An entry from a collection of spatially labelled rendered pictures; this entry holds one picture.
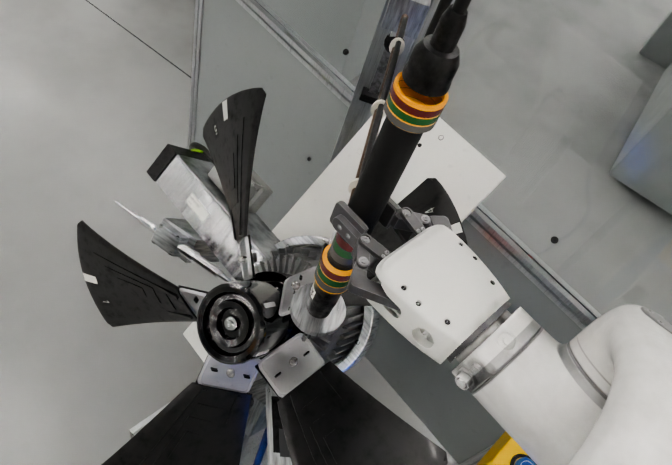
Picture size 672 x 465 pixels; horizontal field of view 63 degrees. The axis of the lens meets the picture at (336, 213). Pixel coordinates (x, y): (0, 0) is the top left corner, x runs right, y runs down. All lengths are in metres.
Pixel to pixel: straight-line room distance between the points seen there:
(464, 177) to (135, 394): 1.46
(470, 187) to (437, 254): 0.48
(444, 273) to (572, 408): 0.14
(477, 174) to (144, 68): 2.35
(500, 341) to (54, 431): 1.76
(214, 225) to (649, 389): 0.81
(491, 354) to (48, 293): 1.97
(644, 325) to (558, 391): 0.08
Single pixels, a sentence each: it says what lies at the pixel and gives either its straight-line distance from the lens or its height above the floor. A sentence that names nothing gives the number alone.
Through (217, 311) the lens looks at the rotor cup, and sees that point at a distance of 0.84.
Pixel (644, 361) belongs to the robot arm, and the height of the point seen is 1.69.
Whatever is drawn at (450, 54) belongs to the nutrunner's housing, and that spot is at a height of 1.76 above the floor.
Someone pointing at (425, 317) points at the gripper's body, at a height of 1.58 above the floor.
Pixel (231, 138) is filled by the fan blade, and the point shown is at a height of 1.34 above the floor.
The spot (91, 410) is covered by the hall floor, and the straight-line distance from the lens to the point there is 2.09.
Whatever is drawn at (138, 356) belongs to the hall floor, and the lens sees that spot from 2.14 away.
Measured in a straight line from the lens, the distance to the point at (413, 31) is 1.07.
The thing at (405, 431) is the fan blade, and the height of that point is 1.19.
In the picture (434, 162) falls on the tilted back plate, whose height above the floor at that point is 1.31.
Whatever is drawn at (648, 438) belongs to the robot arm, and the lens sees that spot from 0.39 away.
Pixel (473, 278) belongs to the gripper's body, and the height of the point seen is 1.59.
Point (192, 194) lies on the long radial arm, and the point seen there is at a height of 1.12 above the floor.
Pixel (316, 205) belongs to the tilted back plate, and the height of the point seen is 1.15.
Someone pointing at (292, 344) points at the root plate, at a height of 1.19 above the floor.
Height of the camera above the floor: 1.97
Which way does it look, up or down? 50 degrees down
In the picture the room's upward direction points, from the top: 22 degrees clockwise
